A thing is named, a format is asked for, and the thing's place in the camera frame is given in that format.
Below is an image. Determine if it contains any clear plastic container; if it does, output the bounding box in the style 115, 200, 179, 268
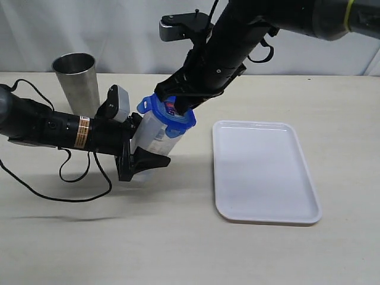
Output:
130, 109, 183, 182

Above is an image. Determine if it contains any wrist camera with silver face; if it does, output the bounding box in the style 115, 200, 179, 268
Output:
95, 84, 131, 123

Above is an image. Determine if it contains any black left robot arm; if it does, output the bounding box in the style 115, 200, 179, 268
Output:
1, 84, 170, 182

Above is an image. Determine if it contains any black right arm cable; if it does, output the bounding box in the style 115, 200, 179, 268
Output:
207, 0, 276, 64

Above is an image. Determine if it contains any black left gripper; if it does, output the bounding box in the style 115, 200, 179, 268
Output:
75, 112, 171, 182

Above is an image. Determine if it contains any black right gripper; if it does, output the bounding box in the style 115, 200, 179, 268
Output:
154, 44, 246, 115

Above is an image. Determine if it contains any white backdrop cloth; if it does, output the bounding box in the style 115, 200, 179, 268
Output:
1, 1, 379, 76

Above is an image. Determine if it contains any blue container lid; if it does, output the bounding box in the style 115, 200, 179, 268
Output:
137, 93, 196, 139

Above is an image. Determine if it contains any white plastic tray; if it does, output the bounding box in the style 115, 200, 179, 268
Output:
212, 120, 322, 226

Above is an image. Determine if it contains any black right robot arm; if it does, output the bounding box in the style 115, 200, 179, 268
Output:
154, 1, 379, 114

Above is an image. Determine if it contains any stainless steel cup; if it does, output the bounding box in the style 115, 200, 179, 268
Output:
52, 52, 100, 118

